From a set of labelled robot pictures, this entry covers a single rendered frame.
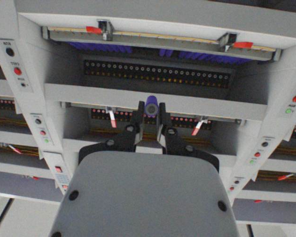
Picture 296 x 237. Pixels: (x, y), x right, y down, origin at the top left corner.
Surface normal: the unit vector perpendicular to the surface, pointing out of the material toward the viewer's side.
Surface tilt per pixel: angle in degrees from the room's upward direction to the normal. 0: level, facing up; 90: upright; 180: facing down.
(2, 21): 90
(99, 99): 107
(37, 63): 90
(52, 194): 180
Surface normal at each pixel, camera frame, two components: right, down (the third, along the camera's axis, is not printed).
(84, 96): -0.03, 0.21
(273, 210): 0.08, -0.87
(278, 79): -1.00, -0.10
